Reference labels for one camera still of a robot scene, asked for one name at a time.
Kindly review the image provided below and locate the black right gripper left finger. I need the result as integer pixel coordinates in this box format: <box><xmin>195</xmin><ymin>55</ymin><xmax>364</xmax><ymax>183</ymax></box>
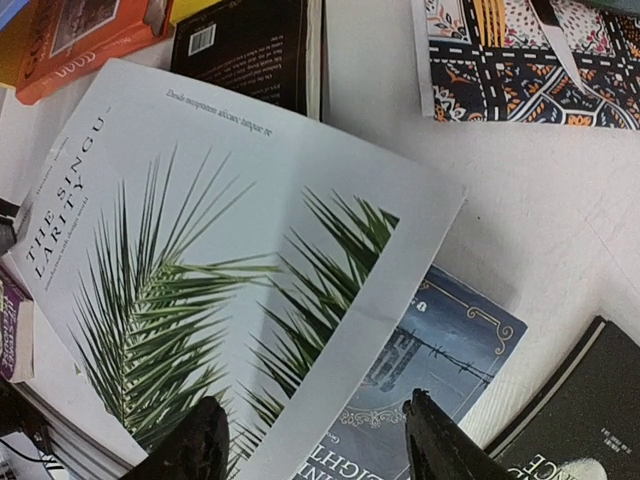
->
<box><xmin>121</xmin><ymin>396</ymin><xmax>230</xmax><ymax>479</ymax></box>

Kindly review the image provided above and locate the yellow pink blue bookshelf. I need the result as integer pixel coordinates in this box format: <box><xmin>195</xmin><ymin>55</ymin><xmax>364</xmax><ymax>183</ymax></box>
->
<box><xmin>170</xmin><ymin>0</ymin><xmax>220</xmax><ymax>25</ymax></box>

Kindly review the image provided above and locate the patterned cloth mat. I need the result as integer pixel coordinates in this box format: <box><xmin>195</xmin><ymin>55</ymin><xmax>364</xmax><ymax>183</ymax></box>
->
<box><xmin>411</xmin><ymin>1</ymin><xmax>639</xmax><ymax>131</ymax></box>

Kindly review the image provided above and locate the black paperback barcode book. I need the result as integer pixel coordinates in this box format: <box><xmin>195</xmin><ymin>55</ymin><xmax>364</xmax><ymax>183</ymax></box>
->
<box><xmin>170</xmin><ymin>0</ymin><xmax>325</xmax><ymax>120</ymax></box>

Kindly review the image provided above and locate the black Moon and Sixpence book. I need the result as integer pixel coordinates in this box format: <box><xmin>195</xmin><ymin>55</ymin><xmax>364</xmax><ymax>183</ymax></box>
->
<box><xmin>486</xmin><ymin>316</ymin><xmax>639</xmax><ymax>479</ymax></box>

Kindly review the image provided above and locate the Nineteen Eighty-Four book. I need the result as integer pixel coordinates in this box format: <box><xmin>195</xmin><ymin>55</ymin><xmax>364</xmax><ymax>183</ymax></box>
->
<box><xmin>296</xmin><ymin>266</ymin><xmax>527</xmax><ymax>480</ymax></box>

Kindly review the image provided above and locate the purple Treehouse book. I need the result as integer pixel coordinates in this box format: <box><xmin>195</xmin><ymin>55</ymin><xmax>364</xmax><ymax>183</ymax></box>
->
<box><xmin>1</xmin><ymin>268</ymin><xmax>34</xmax><ymax>383</ymax></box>

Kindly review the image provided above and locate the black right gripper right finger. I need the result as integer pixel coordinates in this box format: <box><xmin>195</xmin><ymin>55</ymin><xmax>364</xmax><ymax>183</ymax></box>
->
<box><xmin>402</xmin><ymin>388</ymin><xmax>511</xmax><ymax>480</ymax></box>

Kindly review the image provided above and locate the white Singularity palm book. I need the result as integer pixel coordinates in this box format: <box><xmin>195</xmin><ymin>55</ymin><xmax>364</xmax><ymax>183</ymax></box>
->
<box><xmin>10</xmin><ymin>59</ymin><xmax>465</xmax><ymax>479</ymax></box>

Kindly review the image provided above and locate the large orange Good Morning book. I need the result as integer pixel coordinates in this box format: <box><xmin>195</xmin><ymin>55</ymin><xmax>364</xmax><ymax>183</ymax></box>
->
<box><xmin>1</xmin><ymin>1</ymin><xmax>173</xmax><ymax>105</ymax></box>

